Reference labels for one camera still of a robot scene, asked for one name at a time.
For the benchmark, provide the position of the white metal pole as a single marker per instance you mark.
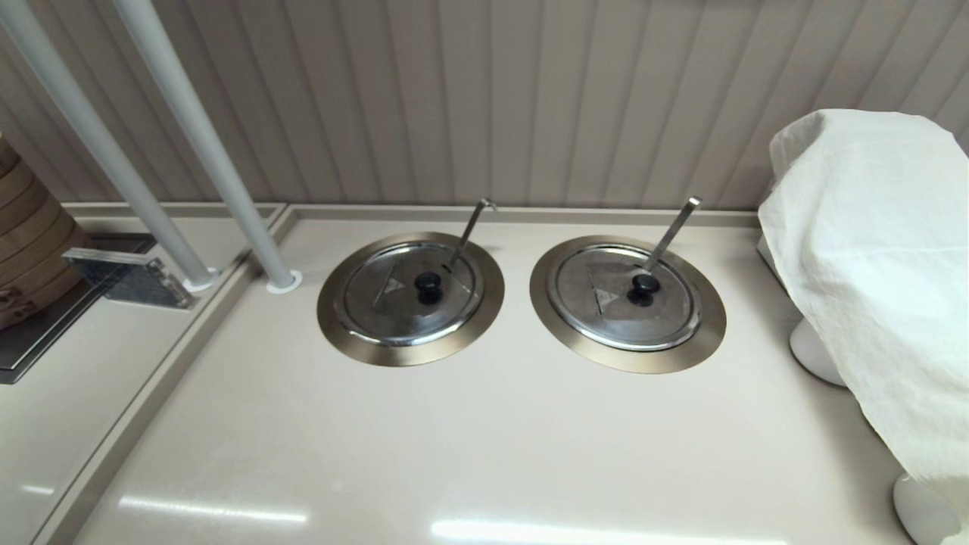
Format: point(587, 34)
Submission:
point(204, 144)
point(83, 125)

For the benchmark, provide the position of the white cloth cover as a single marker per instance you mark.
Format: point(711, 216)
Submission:
point(870, 265)

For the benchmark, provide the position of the black glass panel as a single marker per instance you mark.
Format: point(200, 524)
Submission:
point(38, 341)

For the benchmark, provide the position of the bamboo steamer stack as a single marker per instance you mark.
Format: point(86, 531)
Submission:
point(30, 242)

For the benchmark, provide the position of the white ceramic jar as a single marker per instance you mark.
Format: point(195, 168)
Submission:
point(923, 515)
point(814, 356)

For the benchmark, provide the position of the steel hinged pot lid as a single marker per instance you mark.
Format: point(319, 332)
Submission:
point(606, 318)
point(394, 306)

